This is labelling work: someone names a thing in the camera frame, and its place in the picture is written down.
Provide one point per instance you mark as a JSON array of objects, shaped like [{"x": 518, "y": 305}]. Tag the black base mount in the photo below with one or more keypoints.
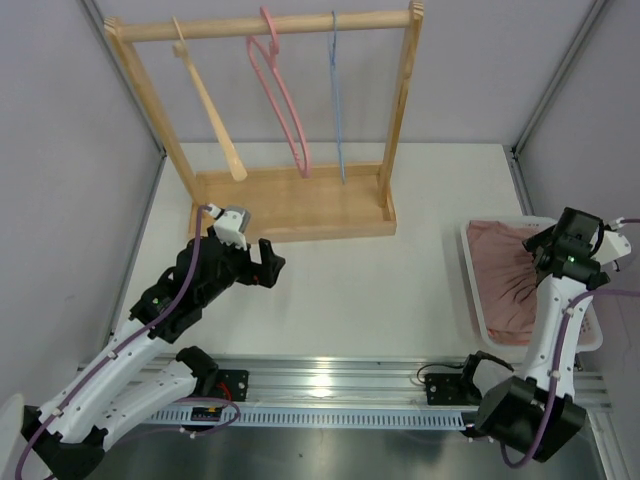
[
  {"x": 447, "y": 385},
  {"x": 231, "y": 385}
]

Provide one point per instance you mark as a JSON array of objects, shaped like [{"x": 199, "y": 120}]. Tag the pink pleated skirt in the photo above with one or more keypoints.
[{"x": 505, "y": 278}]

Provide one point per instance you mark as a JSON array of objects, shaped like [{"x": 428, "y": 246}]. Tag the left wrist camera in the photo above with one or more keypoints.
[{"x": 230, "y": 224}]

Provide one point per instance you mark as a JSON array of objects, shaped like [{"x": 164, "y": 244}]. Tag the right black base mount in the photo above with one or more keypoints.
[{"x": 447, "y": 385}]

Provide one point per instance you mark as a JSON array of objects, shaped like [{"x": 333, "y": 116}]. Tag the white plastic basket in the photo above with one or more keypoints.
[{"x": 523, "y": 221}]

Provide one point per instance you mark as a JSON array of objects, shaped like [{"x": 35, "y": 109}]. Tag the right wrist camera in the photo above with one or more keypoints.
[{"x": 614, "y": 244}]

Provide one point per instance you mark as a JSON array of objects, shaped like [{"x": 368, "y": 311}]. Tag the pink plastic hanger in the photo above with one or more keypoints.
[{"x": 264, "y": 61}]

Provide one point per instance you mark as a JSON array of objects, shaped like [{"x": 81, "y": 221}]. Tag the cream plastic hanger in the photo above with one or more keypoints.
[{"x": 234, "y": 163}]

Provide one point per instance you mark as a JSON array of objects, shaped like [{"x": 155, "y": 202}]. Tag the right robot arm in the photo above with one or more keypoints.
[{"x": 531, "y": 408}]

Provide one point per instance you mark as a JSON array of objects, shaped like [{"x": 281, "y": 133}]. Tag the white slotted cable duct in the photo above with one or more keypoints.
[{"x": 413, "y": 418}]

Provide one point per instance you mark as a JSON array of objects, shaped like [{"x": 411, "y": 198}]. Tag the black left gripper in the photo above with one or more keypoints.
[{"x": 268, "y": 272}]

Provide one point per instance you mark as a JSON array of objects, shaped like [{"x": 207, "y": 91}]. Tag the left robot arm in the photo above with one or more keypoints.
[{"x": 72, "y": 432}]

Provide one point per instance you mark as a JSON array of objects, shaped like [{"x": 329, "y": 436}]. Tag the blue wire hanger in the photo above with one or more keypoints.
[{"x": 335, "y": 95}]

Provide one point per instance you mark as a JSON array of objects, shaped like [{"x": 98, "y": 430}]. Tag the aluminium mounting rail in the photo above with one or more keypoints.
[{"x": 326, "y": 382}]

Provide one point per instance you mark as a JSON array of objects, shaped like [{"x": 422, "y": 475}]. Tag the wooden clothes rack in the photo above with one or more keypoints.
[{"x": 286, "y": 207}]

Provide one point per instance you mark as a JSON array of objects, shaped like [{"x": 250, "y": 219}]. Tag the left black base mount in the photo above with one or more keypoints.
[{"x": 231, "y": 385}]

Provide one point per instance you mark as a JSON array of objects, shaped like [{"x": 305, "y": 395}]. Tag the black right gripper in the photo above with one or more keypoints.
[{"x": 534, "y": 243}]

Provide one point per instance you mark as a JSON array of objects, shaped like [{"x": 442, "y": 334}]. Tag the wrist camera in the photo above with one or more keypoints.
[
  {"x": 614, "y": 244},
  {"x": 230, "y": 224}
]

